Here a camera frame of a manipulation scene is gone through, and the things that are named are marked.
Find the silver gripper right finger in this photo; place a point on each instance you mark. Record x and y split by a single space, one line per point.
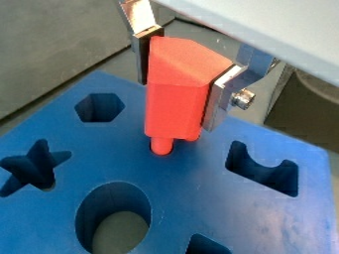
229 87

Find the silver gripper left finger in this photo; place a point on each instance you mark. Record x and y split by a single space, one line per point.
142 26

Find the red three-prong peg object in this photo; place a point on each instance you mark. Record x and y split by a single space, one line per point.
182 69

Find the dark grey curved block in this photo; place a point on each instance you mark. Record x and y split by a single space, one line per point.
305 110

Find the blue shape-sorter block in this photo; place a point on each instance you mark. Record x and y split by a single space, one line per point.
245 191

